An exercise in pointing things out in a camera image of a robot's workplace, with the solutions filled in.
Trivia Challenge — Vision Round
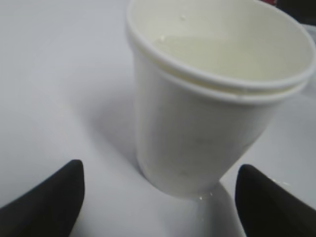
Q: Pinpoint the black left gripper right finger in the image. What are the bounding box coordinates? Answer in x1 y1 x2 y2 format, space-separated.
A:
235 164 316 237

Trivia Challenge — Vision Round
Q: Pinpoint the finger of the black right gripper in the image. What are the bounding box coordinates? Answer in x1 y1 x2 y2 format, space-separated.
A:
276 0 316 25

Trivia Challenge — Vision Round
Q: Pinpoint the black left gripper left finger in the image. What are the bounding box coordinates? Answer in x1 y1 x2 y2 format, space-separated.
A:
0 159 85 237

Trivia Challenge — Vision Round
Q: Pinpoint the Nongfu Spring water bottle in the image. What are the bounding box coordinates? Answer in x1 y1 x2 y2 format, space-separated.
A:
261 0 277 6

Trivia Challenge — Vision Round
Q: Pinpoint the white paper cup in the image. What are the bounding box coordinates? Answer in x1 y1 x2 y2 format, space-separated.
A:
126 0 316 197

